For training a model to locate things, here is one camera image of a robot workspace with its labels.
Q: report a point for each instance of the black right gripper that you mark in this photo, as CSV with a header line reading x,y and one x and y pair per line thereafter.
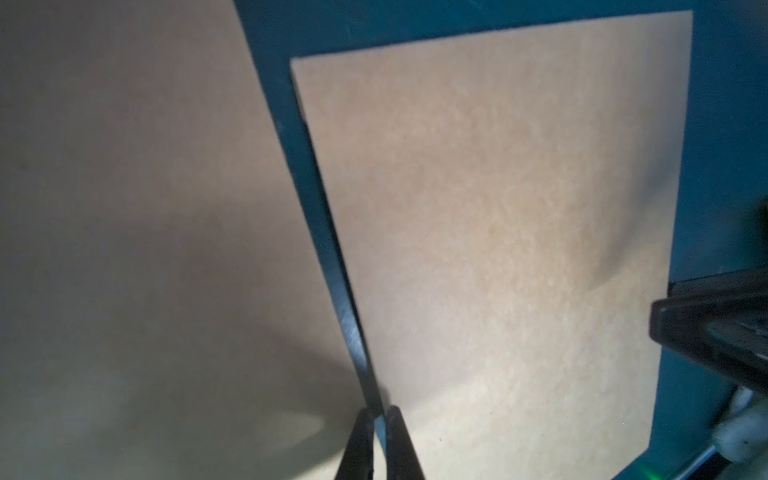
x,y
720,322

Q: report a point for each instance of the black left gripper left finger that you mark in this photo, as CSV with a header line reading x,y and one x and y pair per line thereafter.
x,y
357,462

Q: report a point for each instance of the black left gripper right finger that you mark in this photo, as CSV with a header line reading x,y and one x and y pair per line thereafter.
x,y
401,458

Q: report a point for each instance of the brown kraft file bag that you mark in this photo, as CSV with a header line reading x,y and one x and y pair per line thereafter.
x,y
163,311

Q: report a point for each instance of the brown kraft envelope far left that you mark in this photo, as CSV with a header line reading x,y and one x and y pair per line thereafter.
x,y
505,206

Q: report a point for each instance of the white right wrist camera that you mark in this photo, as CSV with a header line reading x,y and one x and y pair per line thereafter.
x,y
741,437

